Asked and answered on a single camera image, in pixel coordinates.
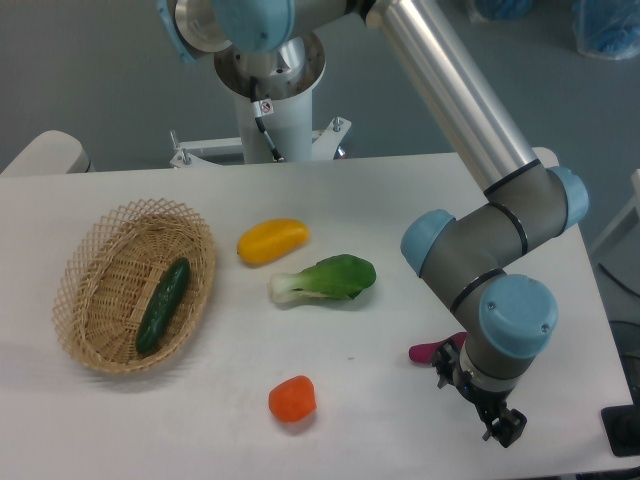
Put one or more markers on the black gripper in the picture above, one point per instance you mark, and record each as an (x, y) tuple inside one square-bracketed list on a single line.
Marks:
[(487, 394)]

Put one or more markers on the green cucumber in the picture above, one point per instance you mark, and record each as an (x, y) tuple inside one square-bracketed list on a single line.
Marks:
[(163, 305)]

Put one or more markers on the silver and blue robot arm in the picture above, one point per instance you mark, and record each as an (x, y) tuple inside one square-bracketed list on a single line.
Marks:
[(508, 318)]

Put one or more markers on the woven wicker basket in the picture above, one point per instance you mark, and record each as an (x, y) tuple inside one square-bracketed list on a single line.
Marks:
[(110, 279)]

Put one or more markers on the magenta eggplant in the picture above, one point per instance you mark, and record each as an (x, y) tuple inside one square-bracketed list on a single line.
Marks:
[(428, 353)]

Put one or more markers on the black device at table edge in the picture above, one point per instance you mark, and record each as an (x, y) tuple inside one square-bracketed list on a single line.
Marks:
[(621, 425)]

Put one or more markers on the orange bell pepper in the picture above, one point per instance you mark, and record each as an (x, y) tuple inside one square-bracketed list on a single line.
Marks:
[(293, 400)]

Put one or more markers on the green bok choy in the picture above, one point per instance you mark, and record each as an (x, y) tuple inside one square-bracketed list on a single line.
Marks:
[(340, 277)]

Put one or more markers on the yellow bell pepper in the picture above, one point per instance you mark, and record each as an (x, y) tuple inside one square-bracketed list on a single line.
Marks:
[(271, 239)]

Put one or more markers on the blue plastic bag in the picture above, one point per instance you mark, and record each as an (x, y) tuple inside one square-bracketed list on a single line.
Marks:
[(497, 10), (607, 30)]

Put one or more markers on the blue plastic bag left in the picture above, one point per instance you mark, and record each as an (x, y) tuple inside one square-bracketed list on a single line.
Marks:
[(497, 10)]

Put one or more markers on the white chair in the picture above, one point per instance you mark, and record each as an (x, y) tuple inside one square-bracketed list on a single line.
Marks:
[(50, 153)]

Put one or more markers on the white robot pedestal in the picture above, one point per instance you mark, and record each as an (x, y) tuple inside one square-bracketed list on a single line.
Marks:
[(273, 101)]

